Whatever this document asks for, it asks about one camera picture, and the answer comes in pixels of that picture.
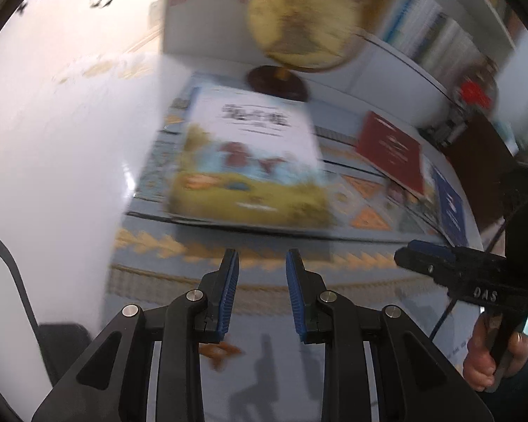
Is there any rabbit picture book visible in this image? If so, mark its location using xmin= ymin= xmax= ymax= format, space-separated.
xmin=165 ymin=83 xmax=337 ymax=229

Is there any round red flower fan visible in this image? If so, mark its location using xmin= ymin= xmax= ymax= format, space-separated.
xmin=459 ymin=64 xmax=500 ymax=115

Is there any antique yellow desk globe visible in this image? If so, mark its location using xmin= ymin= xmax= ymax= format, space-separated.
xmin=245 ymin=0 xmax=370 ymax=102

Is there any blue cartoon book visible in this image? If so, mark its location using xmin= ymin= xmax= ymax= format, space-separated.
xmin=431 ymin=167 xmax=469 ymax=247

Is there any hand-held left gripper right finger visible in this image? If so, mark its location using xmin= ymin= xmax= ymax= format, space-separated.
xmin=285 ymin=248 xmax=497 ymax=422

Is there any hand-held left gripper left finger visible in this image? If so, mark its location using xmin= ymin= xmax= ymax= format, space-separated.
xmin=31 ymin=248 xmax=240 ymax=422

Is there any white bookshelf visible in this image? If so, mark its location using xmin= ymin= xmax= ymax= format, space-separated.
xmin=161 ymin=0 xmax=528 ymax=133

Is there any person's right forearm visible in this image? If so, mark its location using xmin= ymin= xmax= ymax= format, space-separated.
xmin=501 ymin=347 xmax=528 ymax=405

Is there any row of white blue books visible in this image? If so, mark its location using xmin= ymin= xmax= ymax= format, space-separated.
xmin=380 ymin=0 xmax=489 ymax=80

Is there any brown wooden cabinet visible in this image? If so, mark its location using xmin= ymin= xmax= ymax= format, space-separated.
xmin=440 ymin=114 xmax=524 ymax=238

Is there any dark red book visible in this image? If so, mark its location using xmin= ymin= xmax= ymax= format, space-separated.
xmin=354 ymin=110 xmax=425 ymax=196

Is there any patterned blue table mat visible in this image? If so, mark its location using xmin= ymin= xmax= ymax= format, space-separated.
xmin=101 ymin=75 xmax=484 ymax=422

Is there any person's right hand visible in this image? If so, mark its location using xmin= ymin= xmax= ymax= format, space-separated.
xmin=463 ymin=314 xmax=528 ymax=392

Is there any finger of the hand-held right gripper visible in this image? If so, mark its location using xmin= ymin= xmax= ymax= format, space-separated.
xmin=407 ymin=239 xmax=460 ymax=260
xmin=393 ymin=247 xmax=465 ymax=293

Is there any dark carved fan stand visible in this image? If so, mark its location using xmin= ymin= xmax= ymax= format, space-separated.
xmin=440 ymin=110 xmax=467 ymax=146

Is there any green illustrated picture book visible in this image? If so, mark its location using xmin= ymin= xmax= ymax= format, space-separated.
xmin=380 ymin=180 xmax=449 ymax=234

